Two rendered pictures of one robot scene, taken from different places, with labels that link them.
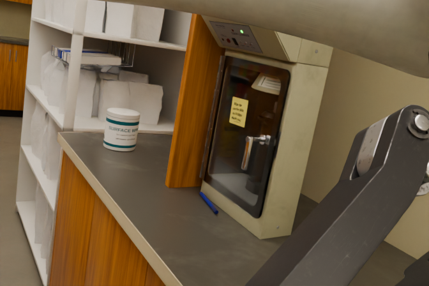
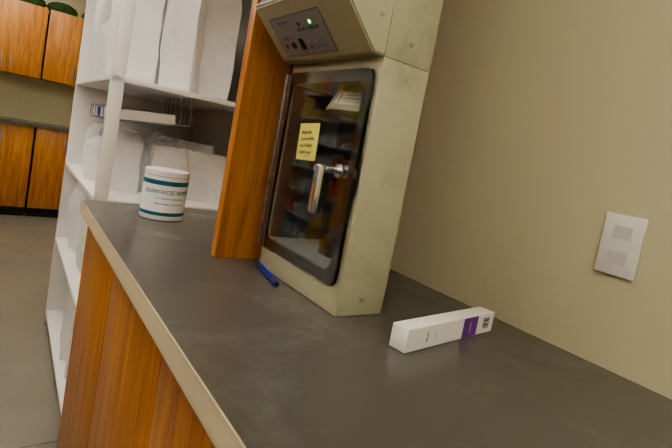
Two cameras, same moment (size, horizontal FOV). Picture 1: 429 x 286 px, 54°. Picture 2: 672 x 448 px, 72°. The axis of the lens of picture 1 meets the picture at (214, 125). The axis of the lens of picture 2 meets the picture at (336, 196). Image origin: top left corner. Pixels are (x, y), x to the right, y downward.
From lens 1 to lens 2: 0.33 m
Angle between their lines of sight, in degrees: 7
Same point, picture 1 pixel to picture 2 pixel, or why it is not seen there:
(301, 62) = (390, 57)
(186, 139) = (240, 190)
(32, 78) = (74, 154)
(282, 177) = (366, 224)
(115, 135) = (154, 199)
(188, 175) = (243, 241)
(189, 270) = (214, 351)
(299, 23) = not seen: outside the picture
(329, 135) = (432, 194)
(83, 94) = (128, 163)
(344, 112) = (450, 162)
